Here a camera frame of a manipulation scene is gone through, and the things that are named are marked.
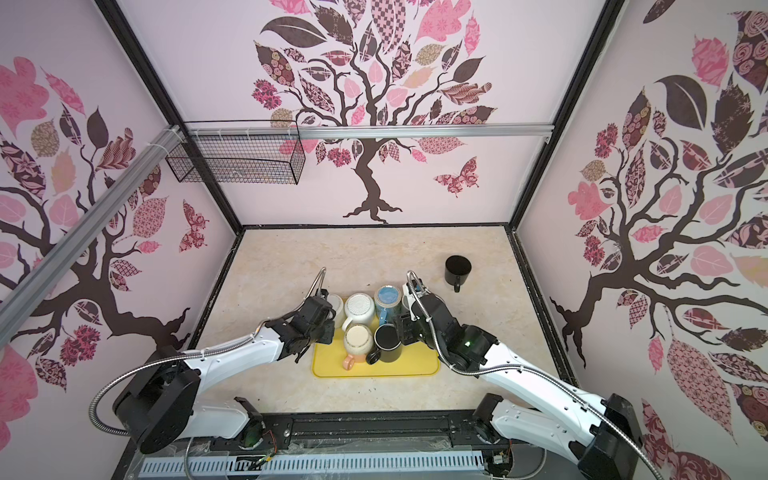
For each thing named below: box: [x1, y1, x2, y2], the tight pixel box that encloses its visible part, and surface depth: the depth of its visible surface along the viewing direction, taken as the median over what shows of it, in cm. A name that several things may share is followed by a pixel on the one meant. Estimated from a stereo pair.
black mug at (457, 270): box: [444, 254, 472, 293], surface depth 97 cm
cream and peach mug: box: [342, 324, 374, 371], surface depth 83 cm
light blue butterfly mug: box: [374, 284, 402, 326], surface depth 89 cm
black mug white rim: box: [366, 323, 403, 365], surface depth 83 cm
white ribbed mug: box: [342, 292, 375, 332], surface depth 89 cm
